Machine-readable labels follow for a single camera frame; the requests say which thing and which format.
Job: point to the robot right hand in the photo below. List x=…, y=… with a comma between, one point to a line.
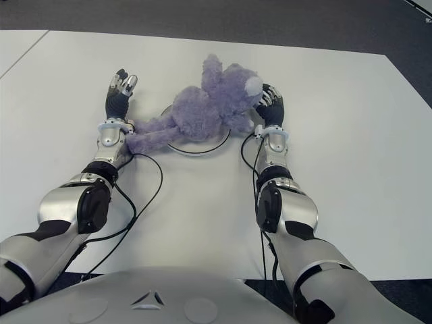
x=271, y=111

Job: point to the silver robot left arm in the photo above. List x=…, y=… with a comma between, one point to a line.
x=60, y=202

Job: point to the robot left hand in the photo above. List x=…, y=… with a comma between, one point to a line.
x=116, y=103

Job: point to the purple plush doll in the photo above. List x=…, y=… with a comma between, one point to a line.
x=202, y=111

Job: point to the white plate black rim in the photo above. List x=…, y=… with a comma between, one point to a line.
x=199, y=148

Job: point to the grey robot torso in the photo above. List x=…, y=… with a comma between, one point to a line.
x=152, y=290

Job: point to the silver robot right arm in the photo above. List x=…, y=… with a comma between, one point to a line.
x=293, y=206

